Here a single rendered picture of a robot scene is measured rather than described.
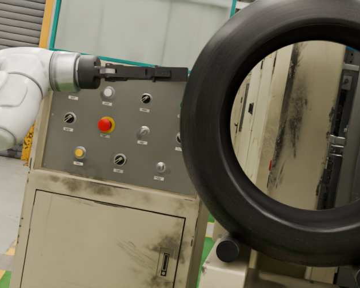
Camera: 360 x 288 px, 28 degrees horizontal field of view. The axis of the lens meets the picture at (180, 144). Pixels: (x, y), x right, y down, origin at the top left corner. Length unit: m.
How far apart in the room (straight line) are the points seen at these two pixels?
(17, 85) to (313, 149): 0.74
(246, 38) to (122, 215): 0.93
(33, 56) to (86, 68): 0.12
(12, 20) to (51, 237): 8.74
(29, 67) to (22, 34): 9.31
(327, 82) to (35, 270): 1.08
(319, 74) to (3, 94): 0.77
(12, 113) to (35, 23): 9.38
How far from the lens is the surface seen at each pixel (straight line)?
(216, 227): 1.80
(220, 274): 1.46
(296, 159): 1.80
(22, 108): 1.48
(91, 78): 1.56
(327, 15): 1.43
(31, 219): 2.28
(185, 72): 1.55
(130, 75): 1.53
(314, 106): 1.80
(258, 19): 1.44
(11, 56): 1.61
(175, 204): 2.17
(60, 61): 1.58
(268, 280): 1.72
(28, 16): 10.85
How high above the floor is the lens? 1.17
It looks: 3 degrees down
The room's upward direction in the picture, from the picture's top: 10 degrees clockwise
